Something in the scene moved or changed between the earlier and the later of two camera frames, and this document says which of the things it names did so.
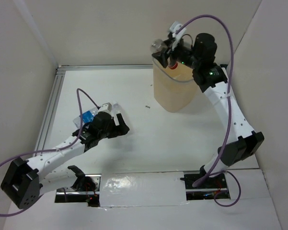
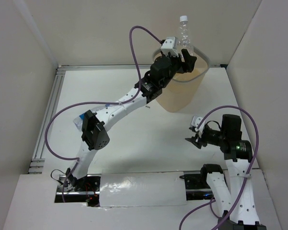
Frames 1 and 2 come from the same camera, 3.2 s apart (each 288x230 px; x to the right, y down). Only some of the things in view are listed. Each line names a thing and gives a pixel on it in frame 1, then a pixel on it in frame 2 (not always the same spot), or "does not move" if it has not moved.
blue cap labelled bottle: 87,117 does not move
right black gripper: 162,57 → 198,144
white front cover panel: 142,189 does not move
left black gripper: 115,131 → 180,62
